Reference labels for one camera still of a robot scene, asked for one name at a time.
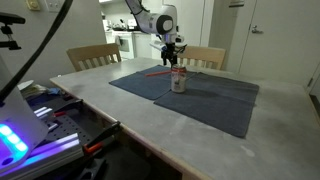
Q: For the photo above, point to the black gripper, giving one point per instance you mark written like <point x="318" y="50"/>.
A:
<point x="169" y="53"/>

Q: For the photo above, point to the orange plastic straw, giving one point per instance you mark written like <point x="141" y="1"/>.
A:
<point x="157" y="73"/>

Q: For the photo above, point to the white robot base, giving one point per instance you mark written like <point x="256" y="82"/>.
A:
<point x="21" y="132"/>

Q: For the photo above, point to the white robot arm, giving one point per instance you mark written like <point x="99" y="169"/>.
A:
<point x="163" y="25"/>

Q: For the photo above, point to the white soda can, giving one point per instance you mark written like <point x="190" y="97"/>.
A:
<point x="178" y="78"/>

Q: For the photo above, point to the right wooden chair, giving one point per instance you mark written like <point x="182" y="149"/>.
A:
<point x="205" y="57"/>

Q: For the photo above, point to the wooden chair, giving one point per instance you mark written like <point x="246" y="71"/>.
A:
<point x="83" y="58"/>
<point x="205" y="57"/>

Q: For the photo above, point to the dark blue left cloth mat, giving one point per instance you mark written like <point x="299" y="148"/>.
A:
<point x="150" y="88"/>

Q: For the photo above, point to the dark blue cloth mat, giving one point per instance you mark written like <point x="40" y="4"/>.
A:
<point x="219" y="102"/>
<point x="150" y="88"/>

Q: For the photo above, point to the white kitchen stove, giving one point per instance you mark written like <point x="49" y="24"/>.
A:
<point x="124" y="40"/>

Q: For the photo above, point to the dark blue right cloth mat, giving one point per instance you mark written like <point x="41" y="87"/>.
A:
<point x="219" y="102"/>

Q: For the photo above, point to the left wooden chair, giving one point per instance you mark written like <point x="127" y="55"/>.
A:
<point x="83" y="58"/>

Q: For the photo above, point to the orange black clamp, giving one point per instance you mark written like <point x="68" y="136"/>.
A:
<point x="76" y="104"/>
<point x="96" y="144"/>

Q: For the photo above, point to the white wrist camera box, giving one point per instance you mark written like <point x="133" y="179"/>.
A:
<point x="158" y="45"/>

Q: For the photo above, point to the white door with handle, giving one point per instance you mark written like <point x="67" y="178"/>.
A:
<point x="283" y="42"/>

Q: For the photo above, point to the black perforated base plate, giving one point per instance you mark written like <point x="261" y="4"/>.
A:
<point x="64" y="126"/>

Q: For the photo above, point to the wall light switch plate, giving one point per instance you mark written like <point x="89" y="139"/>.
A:
<point x="53" y="5"/>

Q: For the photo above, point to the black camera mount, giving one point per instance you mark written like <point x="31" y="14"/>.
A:
<point x="9" y="19"/>

